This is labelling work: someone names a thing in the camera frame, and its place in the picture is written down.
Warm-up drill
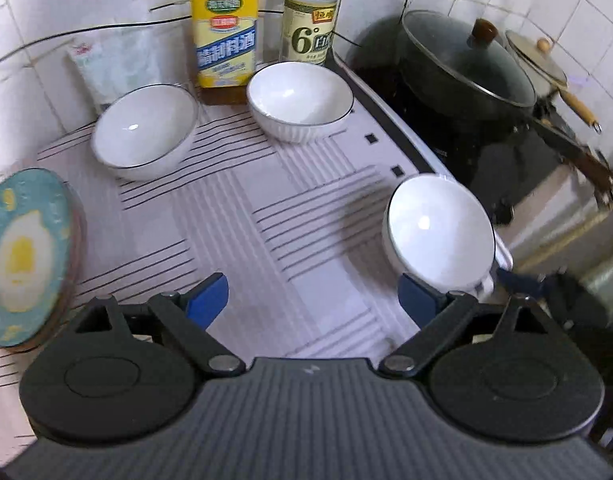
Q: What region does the white ribbed bowl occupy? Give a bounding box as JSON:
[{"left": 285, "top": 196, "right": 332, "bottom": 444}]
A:
[
  {"left": 247, "top": 62, "right": 354, "bottom": 144},
  {"left": 90, "top": 84, "right": 200, "bottom": 181},
  {"left": 381, "top": 174, "right": 495, "bottom": 296}
]

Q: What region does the teal egg plate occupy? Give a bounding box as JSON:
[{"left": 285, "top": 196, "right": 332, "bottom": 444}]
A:
[{"left": 0, "top": 168, "right": 72, "bottom": 348}]

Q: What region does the gas stove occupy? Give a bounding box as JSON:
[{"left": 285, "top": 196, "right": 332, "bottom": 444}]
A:
[{"left": 330, "top": 49, "right": 613, "bottom": 340}]

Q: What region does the striped white table mat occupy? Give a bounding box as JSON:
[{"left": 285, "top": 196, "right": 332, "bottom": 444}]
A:
[{"left": 0, "top": 66, "right": 515, "bottom": 466}]

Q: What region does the black wok with lid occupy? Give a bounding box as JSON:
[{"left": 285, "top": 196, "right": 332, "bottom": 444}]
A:
[{"left": 345, "top": 8, "right": 613, "bottom": 201}]

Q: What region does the white salt bag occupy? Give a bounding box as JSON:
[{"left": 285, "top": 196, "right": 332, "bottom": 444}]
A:
[{"left": 67, "top": 26, "right": 188, "bottom": 113}]

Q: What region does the yellow cooking wine bottle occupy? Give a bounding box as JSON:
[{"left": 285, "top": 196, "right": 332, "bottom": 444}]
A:
[{"left": 190, "top": 0, "right": 259, "bottom": 105}]

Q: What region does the white vinegar bottle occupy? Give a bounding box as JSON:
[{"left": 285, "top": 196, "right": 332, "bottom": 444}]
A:
[{"left": 279, "top": 0, "right": 338, "bottom": 65}]

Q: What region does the small pan wooden handle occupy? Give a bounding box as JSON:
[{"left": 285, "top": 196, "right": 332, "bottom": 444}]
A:
[{"left": 505, "top": 30, "right": 602, "bottom": 133}]

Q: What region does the black power cable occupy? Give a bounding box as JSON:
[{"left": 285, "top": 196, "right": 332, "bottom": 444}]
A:
[{"left": 0, "top": 0, "right": 348, "bottom": 72}]

